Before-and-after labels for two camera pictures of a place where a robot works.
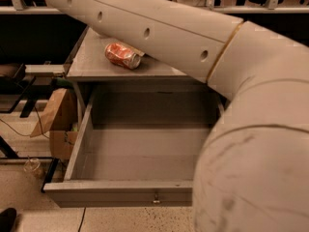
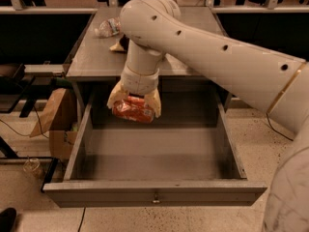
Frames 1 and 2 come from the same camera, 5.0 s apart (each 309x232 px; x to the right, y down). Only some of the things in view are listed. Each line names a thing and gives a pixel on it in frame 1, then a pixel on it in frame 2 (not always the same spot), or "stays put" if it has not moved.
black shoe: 8,218 stays put
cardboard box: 62,143 stays put
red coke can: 122,55 to 133,108
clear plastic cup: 31,165 stays put
